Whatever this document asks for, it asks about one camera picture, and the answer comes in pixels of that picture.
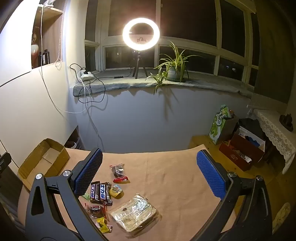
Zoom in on small red dark snack packet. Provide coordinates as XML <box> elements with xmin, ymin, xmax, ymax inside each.
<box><xmin>84</xmin><ymin>203</ymin><xmax>108</xmax><ymax>218</ymax></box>

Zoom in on dark bottle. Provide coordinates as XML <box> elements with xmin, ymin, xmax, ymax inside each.
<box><xmin>38</xmin><ymin>49</ymin><xmax>50</xmax><ymax>66</ymax></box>

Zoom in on white power strip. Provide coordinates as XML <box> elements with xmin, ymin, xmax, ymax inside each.
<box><xmin>78</xmin><ymin>70</ymin><xmax>95</xmax><ymax>81</ymax></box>

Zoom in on small yellow snack packet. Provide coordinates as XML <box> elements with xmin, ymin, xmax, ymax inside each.
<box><xmin>96</xmin><ymin>217</ymin><xmax>114</xmax><ymax>233</ymax></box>

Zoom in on white lace cloth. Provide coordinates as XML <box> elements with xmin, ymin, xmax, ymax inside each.
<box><xmin>251</xmin><ymin>109</ymin><xmax>296</xmax><ymax>175</ymax></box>

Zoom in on open box with dark clothes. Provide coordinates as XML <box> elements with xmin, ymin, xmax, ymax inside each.
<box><xmin>236</xmin><ymin>118</ymin><xmax>266</xmax><ymax>151</ymax></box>

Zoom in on green gift bag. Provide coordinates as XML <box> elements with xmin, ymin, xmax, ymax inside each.
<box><xmin>208</xmin><ymin>105</ymin><xmax>238</xmax><ymax>145</ymax></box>

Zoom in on yellow jelly cup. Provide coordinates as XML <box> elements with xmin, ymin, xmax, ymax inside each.
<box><xmin>109</xmin><ymin>184</ymin><xmax>124</xmax><ymax>200</ymax></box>

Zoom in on red cardboard box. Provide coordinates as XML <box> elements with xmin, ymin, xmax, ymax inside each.
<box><xmin>218</xmin><ymin>133</ymin><xmax>265</xmax><ymax>172</ymax></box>

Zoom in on dark curtain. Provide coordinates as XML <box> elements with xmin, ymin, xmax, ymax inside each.
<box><xmin>254</xmin><ymin>0</ymin><xmax>296</xmax><ymax>109</ymax></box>

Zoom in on black tripod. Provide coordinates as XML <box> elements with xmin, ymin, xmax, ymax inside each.
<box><xmin>129</xmin><ymin>50</ymin><xmax>148</xmax><ymax>80</ymax></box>

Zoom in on thick white cable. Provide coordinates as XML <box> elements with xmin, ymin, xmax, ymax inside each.
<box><xmin>80</xmin><ymin>79</ymin><xmax>103</xmax><ymax>152</ymax></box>

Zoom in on grey plastic basket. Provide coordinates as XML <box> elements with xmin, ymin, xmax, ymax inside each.
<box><xmin>66</xmin><ymin>137</ymin><xmax>81</xmax><ymax>150</ymax></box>

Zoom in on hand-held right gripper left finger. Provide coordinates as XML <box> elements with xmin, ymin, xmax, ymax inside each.
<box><xmin>25</xmin><ymin>148</ymin><xmax>109</xmax><ymax>241</ymax></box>

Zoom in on dark figurine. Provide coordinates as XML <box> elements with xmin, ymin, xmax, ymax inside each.
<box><xmin>279</xmin><ymin>113</ymin><xmax>294</xmax><ymax>131</ymax></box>

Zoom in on potted spider plant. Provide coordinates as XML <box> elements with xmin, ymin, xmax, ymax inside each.
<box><xmin>145</xmin><ymin>41</ymin><xmax>204</xmax><ymax>93</ymax></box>

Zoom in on brown cardboard box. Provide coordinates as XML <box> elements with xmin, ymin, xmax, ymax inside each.
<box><xmin>18</xmin><ymin>138</ymin><xmax>70</xmax><ymax>192</ymax></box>

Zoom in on white and red vase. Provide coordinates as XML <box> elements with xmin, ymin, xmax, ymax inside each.
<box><xmin>31</xmin><ymin>32</ymin><xmax>39</xmax><ymax>69</ymax></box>

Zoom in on white cabinet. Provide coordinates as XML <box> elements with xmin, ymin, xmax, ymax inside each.
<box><xmin>0</xmin><ymin>0</ymin><xmax>80</xmax><ymax>176</ymax></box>

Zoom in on window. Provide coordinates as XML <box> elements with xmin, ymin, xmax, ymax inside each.
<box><xmin>84</xmin><ymin>0</ymin><xmax>259</xmax><ymax>88</ymax></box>

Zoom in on large clear biscuit packet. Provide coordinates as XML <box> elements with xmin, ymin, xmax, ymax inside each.
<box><xmin>110</xmin><ymin>193</ymin><xmax>160</xmax><ymax>232</ymax></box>

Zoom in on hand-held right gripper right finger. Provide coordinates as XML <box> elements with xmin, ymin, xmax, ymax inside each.
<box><xmin>196</xmin><ymin>149</ymin><xmax>273</xmax><ymax>241</ymax></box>

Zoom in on black cable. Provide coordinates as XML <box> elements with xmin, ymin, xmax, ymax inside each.
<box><xmin>69</xmin><ymin>63</ymin><xmax>133</xmax><ymax>104</ymax></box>

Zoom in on clear snack bag red label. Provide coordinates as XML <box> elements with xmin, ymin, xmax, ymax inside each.
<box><xmin>109</xmin><ymin>163</ymin><xmax>130</xmax><ymax>184</ymax></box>

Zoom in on ring light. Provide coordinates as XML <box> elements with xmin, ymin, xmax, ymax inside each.
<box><xmin>122</xmin><ymin>17</ymin><xmax>160</xmax><ymax>50</ymax></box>

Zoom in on grey sill mat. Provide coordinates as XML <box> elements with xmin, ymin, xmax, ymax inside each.
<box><xmin>73</xmin><ymin>70</ymin><xmax>257</xmax><ymax>98</ymax></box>

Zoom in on wooden shelf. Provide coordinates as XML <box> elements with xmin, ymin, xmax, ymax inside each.
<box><xmin>31</xmin><ymin>5</ymin><xmax>64</xmax><ymax>69</ymax></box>

